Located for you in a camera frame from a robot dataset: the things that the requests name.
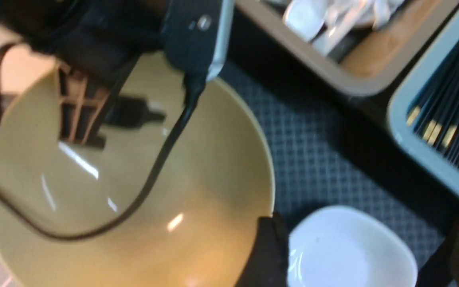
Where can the blue plastic chopstick bin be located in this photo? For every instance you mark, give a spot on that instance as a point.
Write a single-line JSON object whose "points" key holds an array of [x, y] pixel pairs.
{"points": [[404, 96]]}

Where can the brown plastic spoon bin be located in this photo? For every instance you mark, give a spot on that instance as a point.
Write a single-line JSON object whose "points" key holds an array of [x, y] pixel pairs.
{"points": [[371, 63]]}

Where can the pile of white spoons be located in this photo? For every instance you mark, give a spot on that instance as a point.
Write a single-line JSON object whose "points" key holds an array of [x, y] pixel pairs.
{"points": [[325, 23]]}

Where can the small white square dish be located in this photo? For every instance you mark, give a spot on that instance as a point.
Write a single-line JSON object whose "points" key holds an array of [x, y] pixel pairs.
{"points": [[340, 246]]}

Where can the black plastic serving tray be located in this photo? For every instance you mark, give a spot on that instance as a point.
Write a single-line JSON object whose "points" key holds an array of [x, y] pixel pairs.
{"points": [[327, 151]]}

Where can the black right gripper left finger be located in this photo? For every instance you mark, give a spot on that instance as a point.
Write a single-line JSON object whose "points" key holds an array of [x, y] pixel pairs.
{"points": [[267, 265]]}

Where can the large yellow noodle bowl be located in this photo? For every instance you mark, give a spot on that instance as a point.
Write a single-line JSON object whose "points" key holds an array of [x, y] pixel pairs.
{"points": [[196, 227]]}

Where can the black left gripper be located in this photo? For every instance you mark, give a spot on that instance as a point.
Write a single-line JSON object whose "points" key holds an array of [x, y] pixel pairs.
{"points": [[97, 42]]}

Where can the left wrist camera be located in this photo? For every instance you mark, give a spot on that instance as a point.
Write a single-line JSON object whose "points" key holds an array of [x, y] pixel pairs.
{"points": [[195, 35]]}

